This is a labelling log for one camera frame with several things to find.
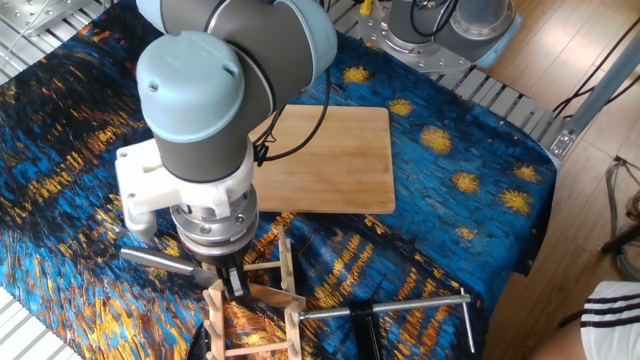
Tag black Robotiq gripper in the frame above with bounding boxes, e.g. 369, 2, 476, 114
192, 244, 251, 302

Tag steel cleaver knife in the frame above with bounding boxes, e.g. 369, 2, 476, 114
120, 245, 307, 311

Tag black C-clamp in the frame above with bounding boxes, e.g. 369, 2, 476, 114
185, 287, 476, 360

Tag wooden cutting board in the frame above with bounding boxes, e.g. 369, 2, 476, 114
248, 103, 397, 215

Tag wooden peg dish rack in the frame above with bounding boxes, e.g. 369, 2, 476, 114
199, 224, 306, 360

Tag starry night print tablecloth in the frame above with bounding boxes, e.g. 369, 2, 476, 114
0, 0, 559, 360

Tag aluminium corner plate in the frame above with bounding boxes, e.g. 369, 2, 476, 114
0, 0, 89, 39

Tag white black-striped garment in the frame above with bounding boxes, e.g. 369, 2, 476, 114
579, 280, 640, 360

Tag dark furniture leg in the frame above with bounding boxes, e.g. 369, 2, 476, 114
599, 224, 640, 255

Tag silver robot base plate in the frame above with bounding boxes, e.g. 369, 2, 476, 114
357, 2, 474, 76

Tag grey floor cable bundle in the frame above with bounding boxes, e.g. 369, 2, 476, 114
604, 155, 640, 284

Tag black floor cables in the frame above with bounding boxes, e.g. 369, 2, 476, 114
552, 17, 640, 120

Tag aluminium frame post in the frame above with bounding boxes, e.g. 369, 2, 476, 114
549, 42, 640, 162

